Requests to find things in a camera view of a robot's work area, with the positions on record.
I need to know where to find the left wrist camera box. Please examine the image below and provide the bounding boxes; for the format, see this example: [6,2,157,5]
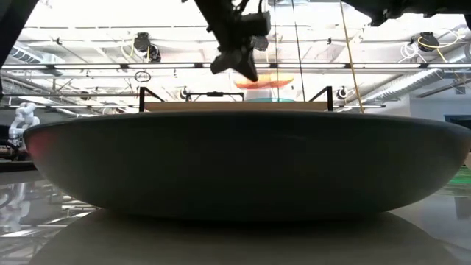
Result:
[239,10,272,38]

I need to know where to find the silver ventilation duct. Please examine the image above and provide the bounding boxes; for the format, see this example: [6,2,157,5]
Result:
[345,43,471,107]

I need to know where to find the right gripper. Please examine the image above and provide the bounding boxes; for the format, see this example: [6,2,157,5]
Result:
[344,0,417,27]

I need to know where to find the wooden shelf with black frame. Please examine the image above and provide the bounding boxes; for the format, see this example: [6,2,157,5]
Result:
[138,86,334,113]

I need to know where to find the black hanging cable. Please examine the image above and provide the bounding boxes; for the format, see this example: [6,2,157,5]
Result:
[291,0,307,103]
[273,0,280,103]

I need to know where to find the teal door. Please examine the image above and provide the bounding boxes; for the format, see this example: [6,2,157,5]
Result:
[444,114,471,130]

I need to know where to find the grey slotted air duct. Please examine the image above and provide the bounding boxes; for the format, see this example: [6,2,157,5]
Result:
[0,38,65,77]

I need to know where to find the long light bar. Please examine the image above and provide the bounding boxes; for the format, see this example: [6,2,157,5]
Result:
[0,63,471,71]

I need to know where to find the orange-red plate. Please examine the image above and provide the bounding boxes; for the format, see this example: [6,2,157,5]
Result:
[234,72,296,91]

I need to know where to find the black bracket bar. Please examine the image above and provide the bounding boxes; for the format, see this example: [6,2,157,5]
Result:
[185,91,246,103]

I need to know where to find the black aluminium rig frame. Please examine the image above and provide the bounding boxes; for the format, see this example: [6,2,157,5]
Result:
[0,160,38,173]

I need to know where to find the teal plate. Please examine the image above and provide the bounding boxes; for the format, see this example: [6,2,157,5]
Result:
[244,96,297,103]

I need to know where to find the thick yellow hanging cable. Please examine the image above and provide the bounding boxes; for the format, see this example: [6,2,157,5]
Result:
[338,0,365,115]

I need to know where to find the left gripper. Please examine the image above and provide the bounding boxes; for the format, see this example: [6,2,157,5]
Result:
[210,21,259,83]

